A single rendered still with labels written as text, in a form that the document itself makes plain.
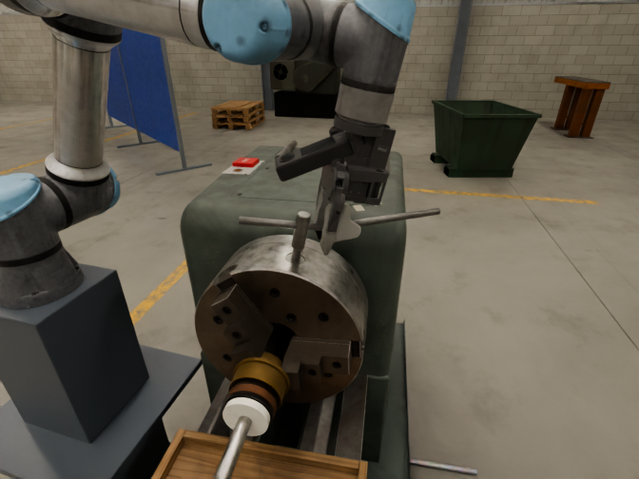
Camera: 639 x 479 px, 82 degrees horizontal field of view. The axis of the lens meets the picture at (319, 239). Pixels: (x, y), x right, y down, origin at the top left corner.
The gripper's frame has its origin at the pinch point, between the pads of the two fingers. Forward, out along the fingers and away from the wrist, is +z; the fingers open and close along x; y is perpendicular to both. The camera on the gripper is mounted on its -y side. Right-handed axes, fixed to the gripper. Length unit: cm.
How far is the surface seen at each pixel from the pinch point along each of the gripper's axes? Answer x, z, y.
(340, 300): -7.3, 6.9, 3.4
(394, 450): 0, 68, 35
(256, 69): 1059, 92, 54
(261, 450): -13.4, 37.2, -6.6
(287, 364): -11.4, 16.8, -4.4
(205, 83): 1118, 157, -80
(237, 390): -15.9, 16.7, -12.3
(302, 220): -1.1, -3.8, -3.7
